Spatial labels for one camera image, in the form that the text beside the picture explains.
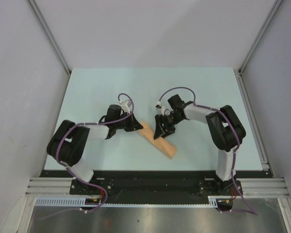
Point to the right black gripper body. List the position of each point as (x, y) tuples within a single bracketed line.
[(169, 121)]

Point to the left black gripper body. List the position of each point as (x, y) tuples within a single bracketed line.
[(123, 124)]

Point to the orange cloth napkin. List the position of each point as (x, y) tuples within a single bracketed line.
[(161, 144)]

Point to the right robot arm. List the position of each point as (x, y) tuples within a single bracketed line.
[(226, 130)]

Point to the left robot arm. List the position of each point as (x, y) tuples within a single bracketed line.
[(68, 143)]

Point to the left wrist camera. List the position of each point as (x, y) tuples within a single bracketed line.
[(125, 105)]

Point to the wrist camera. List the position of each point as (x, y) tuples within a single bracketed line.
[(160, 107), (125, 105)]

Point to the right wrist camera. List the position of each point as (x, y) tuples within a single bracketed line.
[(160, 107)]

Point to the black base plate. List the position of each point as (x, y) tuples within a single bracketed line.
[(158, 187)]

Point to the right aluminium side rail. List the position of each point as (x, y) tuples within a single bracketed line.
[(253, 122)]

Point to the left aluminium frame post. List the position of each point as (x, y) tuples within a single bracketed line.
[(32, 4)]

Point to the aluminium frame post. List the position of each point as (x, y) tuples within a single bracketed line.
[(32, 4), (262, 32)]

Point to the right aluminium frame post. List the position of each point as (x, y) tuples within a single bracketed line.
[(262, 32)]

